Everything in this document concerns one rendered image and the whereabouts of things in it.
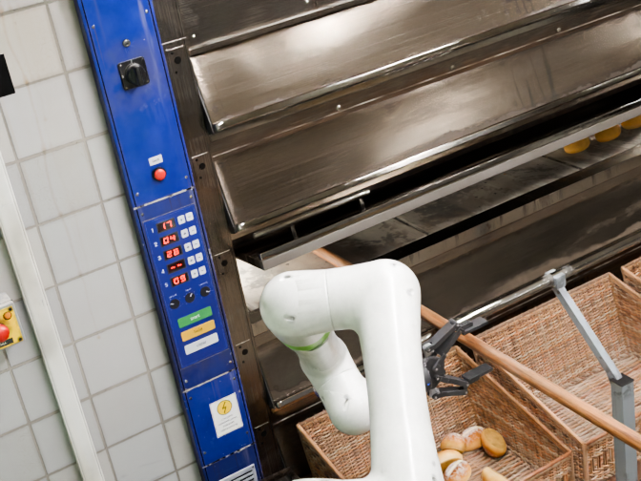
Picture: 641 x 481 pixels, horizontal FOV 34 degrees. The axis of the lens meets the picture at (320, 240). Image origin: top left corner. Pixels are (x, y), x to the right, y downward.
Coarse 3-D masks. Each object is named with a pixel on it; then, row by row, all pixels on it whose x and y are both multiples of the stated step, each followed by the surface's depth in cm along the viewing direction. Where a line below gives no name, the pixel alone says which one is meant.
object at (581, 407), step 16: (320, 256) 293; (336, 256) 288; (432, 320) 251; (464, 336) 241; (480, 352) 236; (496, 352) 233; (512, 368) 227; (528, 368) 225; (528, 384) 224; (544, 384) 220; (560, 400) 215; (576, 400) 212; (592, 416) 208; (608, 416) 206; (608, 432) 205; (624, 432) 201; (640, 448) 198
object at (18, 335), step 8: (0, 296) 230; (8, 296) 230; (0, 304) 226; (8, 304) 226; (0, 312) 225; (16, 312) 228; (0, 320) 226; (8, 320) 227; (16, 320) 228; (16, 328) 228; (16, 336) 229; (24, 336) 230; (0, 344) 227; (8, 344) 228; (16, 344) 230
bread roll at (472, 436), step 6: (462, 432) 302; (468, 432) 300; (474, 432) 300; (480, 432) 301; (468, 438) 299; (474, 438) 299; (480, 438) 300; (468, 444) 299; (474, 444) 299; (480, 444) 300; (468, 450) 300
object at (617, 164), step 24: (600, 168) 319; (624, 168) 322; (528, 192) 312; (552, 192) 309; (576, 192) 314; (480, 216) 303; (504, 216) 302; (432, 240) 293; (456, 240) 295; (408, 264) 289
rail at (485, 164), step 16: (608, 112) 291; (624, 112) 294; (576, 128) 286; (528, 144) 279; (544, 144) 282; (496, 160) 275; (448, 176) 269; (464, 176) 271; (416, 192) 264; (368, 208) 259; (384, 208) 261; (336, 224) 255; (288, 240) 250; (304, 240) 251; (272, 256) 248
